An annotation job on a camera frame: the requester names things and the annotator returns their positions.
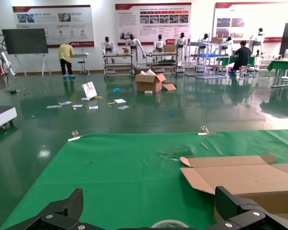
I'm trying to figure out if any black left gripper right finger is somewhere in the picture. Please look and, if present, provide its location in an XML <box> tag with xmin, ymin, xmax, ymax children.
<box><xmin>206</xmin><ymin>185</ymin><xmax>288</xmax><ymax>230</ymax></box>

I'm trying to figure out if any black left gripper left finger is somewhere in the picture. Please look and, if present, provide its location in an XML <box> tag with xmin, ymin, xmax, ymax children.
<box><xmin>1</xmin><ymin>188</ymin><xmax>96</xmax><ymax>230</ymax></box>

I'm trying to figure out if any cardboard box with round hole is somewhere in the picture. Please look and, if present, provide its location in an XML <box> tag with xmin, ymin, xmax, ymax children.
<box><xmin>180</xmin><ymin>154</ymin><xmax>288</xmax><ymax>223</ymax></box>

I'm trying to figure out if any green table cloth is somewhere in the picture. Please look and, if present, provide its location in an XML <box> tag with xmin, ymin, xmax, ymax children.
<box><xmin>0</xmin><ymin>129</ymin><xmax>288</xmax><ymax>230</ymax></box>

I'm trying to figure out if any silver binder clip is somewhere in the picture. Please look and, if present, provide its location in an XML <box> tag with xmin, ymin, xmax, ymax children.
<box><xmin>198</xmin><ymin>126</ymin><xmax>217</xmax><ymax>136</ymax></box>
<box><xmin>67</xmin><ymin>130</ymin><xmax>84</xmax><ymax>142</ymax></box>

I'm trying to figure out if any white tape roll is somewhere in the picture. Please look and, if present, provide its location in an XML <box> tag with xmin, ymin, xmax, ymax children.
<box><xmin>150</xmin><ymin>219</ymin><xmax>190</xmax><ymax>230</ymax></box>

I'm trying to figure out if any clear plastic wrap scrap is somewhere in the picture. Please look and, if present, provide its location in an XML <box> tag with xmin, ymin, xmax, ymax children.
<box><xmin>159</xmin><ymin>146</ymin><xmax>192</xmax><ymax>161</ymax></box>

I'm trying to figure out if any white wheeled machine base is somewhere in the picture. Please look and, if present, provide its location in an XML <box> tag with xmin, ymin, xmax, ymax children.
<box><xmin>0</xmin><ymin>83</ymin><xmax>17</xmax><ymax>132</ymax></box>

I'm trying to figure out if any flat cardboard piece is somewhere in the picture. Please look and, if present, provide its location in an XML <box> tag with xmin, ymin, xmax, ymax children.
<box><xmin>162</xmin><ymin>82</ymin><xmax>177</xmax><ymax>92</ymax></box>

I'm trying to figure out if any large open cardboard carton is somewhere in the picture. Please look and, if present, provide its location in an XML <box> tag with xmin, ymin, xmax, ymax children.
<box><xmin>135</xmin><ymin>69</ymin><xmax>167</xmax><ymax>93</ymax></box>

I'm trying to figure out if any green covered table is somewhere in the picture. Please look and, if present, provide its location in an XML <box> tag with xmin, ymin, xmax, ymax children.
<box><xmin>266</xmin><ymin>59</ymin><xmax>288</xmax><ymax>88</ymax></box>
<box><xmin>216</xmin><ymin>56</ymin><xmax>256</xmax><ymax>68</ymax></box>

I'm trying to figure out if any small white desk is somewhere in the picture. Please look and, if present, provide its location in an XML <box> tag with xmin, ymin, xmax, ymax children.
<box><xmin>72</xmin><ymin>52</ymin><xmax>91</xmax><ymax>77</ymax></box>

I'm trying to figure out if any seated person in dark shirt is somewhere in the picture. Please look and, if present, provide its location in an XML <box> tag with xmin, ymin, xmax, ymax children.
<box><xmin>229</xmin><ymin>40</ymin><xmax>252</xmax><ymax>76</ymax></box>

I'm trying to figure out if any person in yellow top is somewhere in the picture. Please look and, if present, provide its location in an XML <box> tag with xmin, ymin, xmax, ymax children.
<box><xmin>58</xmin><ymin>43</ymin><xmax>75</xmax><ymax>80</ymax></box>

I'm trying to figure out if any grey metal workbench trolley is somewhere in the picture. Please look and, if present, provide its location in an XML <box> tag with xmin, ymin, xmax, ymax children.
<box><xmin>145</xmin><ymin>51</ymin><xmax>179</xmax><ymax>75</ymax></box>
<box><xmin>102</xmin><ymin>52</ymin><xmax>135</xmax><ymax>79</ymax></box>

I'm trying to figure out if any white humanoid robot black head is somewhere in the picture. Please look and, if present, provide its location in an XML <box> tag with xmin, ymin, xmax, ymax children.
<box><xmin>125</xmin><ymin>34</ymin><xmax>146</xmax><ymax>69</ymax></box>
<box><xmin>174</xmin><ymin>32</ymin><xmax>188</xmax><ymax>72</ymax></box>
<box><xmin>249</xmin><ymin>27</ymin><xmax>266</xmax><ymax>57</ymax></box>
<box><xmin>199</xmin><ymin>33</ymin><xmax>211</xmax><ymax>56</ymax></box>
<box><xmin>101</xmin><ymin>36</ymin><xmax>116</xmax><ymax>65</ymax></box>
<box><xmin>153</xmin><ymin>34</ymin><xmax>167</xmax><ymax>53</ymax></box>
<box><xmin>222</xmin><ymin>35</ymin><xmax>234</xmax><ymax>57</ymax></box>

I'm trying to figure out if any black display on white stand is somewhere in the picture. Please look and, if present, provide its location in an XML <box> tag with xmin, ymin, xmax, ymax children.
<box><xmin>1</xmin><ymin>28</ymin><xmax>52</xmax><ymax>77</ymax></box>

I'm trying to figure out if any white metal frame rack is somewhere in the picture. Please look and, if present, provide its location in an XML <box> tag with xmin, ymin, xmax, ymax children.
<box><xmin>184</xmin><ymin>35</ymin><xmax>231</xmax><ymax>79</ymax></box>

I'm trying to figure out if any red white wall info board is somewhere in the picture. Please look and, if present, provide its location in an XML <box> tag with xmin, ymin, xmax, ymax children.
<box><xmin>12</xmin><ymin>5</ymin><xmax>95</xmax><ymax>48</ymax></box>
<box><xmin>213</xmin><ymin>1</ymin><xmax>288</xmax><ymax>44</ymax></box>
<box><xmin>114</xmin><ymin>2</ymin><xmax>192</xmax><ymax>46</ymax></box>

